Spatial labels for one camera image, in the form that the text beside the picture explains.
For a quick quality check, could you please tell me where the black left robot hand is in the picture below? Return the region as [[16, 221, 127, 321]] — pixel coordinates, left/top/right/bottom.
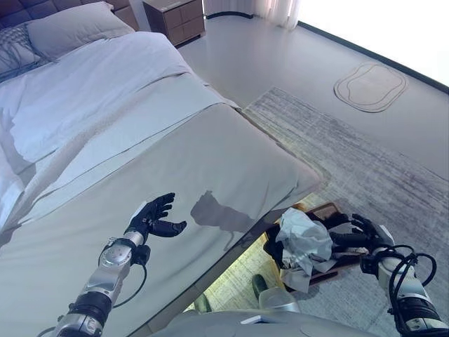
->
[[123, 192, 188, 244]]

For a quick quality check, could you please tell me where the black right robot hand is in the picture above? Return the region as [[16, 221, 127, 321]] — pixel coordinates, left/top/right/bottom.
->
[[329, 213, 396, 257]]

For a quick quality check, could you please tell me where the white garment with blue label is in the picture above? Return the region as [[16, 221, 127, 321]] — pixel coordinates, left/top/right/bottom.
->
[[274, 206, 335, 278]]

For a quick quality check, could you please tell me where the beige garment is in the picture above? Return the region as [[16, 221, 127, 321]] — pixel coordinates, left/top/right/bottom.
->
[[280, 259, 338, 295]]

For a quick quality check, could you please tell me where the black garment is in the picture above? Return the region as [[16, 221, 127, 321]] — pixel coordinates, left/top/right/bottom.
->
[[262, 209, 352, 268]]

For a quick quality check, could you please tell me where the woven wicker basket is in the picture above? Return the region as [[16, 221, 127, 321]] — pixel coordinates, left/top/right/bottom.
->
[[262, 201, 370, 282]]

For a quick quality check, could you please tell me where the bed with grey sheet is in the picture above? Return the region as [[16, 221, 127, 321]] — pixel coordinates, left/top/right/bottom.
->
[[0, 30, 323, 337]]

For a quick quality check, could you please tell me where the grey streaked area rug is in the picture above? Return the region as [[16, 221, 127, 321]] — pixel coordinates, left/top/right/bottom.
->
[[182, 86, 449, 337]]

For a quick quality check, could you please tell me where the silver right robot leg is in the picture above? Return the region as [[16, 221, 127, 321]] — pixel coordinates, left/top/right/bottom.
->
[[250, 273, 302, 314]]

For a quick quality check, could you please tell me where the grey robot torso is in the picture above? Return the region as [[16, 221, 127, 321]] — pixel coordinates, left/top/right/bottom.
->
[[147, 308, 380, 337]]

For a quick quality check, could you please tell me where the white duvet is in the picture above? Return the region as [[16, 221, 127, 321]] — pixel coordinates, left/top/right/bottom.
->
[[0, 30, 193, 177]]

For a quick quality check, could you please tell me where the small beige floor mat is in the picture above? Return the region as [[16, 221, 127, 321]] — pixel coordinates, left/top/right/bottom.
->
[[333, 62, 410, 114]]

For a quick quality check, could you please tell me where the brown wooden nightstand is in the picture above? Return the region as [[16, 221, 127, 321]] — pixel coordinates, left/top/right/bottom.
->
[[142, 0, 206, 47]]

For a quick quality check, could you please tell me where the plain grey pillow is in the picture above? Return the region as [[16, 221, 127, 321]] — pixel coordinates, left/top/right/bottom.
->
[[27, 1, 136, 61]]

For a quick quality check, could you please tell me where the patterned grey cushion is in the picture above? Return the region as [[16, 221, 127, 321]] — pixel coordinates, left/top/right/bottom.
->
[[0, 22, 43, 77]]

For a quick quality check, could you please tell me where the white curtain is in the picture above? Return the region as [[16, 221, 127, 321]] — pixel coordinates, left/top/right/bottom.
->
[[203, 0, 300, 32]]

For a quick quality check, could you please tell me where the dark padded headboard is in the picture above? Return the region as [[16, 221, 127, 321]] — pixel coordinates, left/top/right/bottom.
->
[[0, 0, 142, 32]]

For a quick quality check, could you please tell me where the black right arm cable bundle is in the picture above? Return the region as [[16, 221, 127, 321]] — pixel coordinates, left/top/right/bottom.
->
[[387, 244, 439, 328]]

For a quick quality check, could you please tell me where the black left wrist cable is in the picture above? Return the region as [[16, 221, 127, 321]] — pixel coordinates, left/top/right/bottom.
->
[[111, 260, 149, 310]]

